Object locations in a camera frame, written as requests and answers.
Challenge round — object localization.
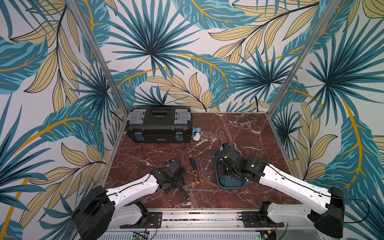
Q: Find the small blue white toy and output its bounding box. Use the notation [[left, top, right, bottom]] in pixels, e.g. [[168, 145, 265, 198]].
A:
[[192, 127, 201, 142]]

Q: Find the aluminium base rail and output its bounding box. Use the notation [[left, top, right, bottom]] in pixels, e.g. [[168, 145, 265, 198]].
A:
[[70, 209, 328, 240]]

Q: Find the black plastic toolbox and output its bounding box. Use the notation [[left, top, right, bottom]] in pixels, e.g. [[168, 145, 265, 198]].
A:
[[126, 107, 193, 144]]

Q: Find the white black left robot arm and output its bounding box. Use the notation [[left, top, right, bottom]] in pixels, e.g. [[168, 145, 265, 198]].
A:
[[72, 160, 189, 240]]

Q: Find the blue red screwdriver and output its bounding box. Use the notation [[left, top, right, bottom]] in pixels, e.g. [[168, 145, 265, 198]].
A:
[[195, 158, 203, 185]]

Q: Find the grey clear screwdriver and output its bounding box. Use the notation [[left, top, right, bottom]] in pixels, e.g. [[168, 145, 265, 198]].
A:
[[202, 159, 212, 177]]

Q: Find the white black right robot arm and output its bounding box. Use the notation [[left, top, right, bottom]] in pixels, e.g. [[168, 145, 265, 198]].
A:
[[214, 145, 345, 239]]

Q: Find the teal plastic storage tray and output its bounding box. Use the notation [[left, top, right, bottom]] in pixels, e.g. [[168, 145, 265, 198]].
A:
[[214, 150, 247, 190]]

